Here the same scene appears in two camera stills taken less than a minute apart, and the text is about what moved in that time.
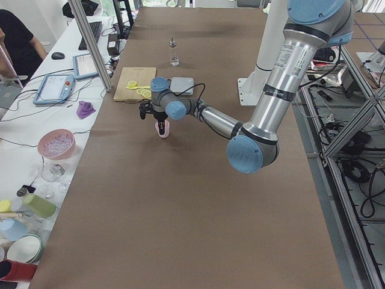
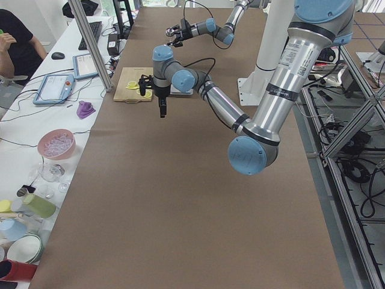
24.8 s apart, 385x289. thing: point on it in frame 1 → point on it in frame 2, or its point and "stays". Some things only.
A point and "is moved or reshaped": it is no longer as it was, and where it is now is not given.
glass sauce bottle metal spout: (174, 61) is moved or reshaped
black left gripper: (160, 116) → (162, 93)
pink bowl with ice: (56, 144) stays
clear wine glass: (52, 172) stays
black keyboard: (96, 27) stays
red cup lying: (16, 271) stays
